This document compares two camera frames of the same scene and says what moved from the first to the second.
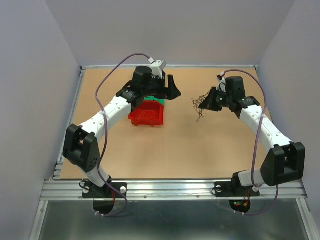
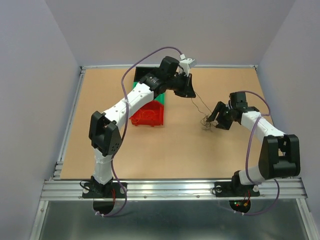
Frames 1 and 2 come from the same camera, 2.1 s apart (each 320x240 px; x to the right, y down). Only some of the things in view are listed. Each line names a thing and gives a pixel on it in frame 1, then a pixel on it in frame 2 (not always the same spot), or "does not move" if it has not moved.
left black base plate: [90, 190] does not move
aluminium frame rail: [72, 189] does not move
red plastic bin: [149, 113] does not move
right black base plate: [234, 188] does not move
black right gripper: [208, 103] to [222, 123]
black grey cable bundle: [196, 103] to [208, 125]
